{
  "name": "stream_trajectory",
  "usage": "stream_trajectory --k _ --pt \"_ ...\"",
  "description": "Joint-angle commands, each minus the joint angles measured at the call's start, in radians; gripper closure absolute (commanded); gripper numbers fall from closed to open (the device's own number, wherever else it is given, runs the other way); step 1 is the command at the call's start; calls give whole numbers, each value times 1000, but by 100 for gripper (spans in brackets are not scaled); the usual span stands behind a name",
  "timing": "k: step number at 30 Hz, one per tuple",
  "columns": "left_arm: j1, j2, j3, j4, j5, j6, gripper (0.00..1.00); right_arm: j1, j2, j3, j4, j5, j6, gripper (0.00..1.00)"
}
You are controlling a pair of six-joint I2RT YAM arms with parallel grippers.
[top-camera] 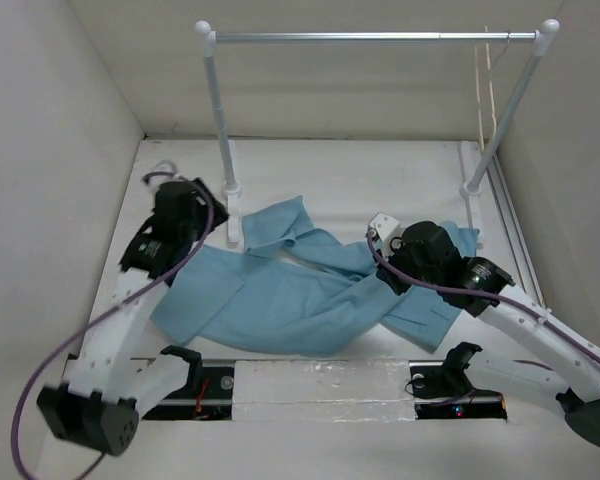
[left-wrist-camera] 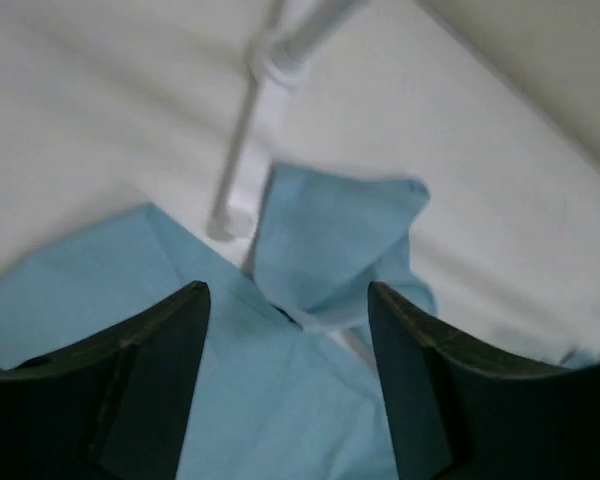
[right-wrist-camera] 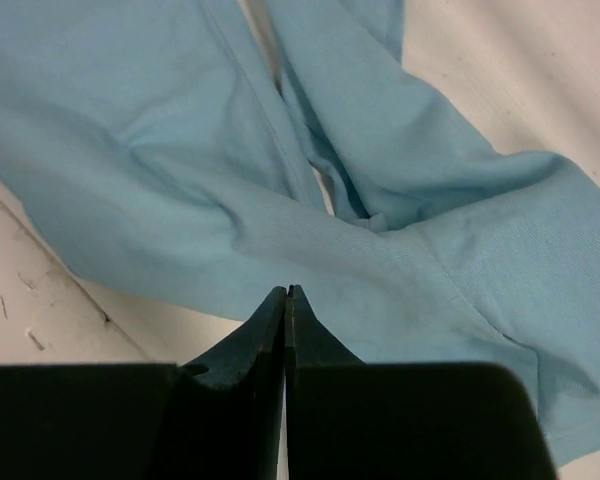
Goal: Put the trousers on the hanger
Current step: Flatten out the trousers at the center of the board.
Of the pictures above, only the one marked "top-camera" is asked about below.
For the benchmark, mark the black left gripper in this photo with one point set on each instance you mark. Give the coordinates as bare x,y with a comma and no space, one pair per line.
200,206

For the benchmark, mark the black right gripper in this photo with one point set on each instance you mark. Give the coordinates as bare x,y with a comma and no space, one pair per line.
398,246

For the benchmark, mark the light blue trousers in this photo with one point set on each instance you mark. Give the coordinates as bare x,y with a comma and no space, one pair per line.
294,290

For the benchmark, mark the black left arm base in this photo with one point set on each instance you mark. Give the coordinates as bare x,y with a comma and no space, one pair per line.
207,394

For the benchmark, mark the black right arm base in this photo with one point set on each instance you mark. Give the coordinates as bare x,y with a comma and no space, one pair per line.
442,391

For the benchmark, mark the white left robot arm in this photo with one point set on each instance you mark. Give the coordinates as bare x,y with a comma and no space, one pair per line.
104,396

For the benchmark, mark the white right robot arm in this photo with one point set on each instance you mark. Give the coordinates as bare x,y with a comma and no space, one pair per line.
564,376

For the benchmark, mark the cream plastic hanger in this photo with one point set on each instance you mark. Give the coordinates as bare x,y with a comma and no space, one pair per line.
484,64

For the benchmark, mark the white foam block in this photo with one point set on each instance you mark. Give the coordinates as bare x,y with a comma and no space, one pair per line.
353,391

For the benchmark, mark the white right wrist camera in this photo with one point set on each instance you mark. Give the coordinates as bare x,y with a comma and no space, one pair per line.
384,228

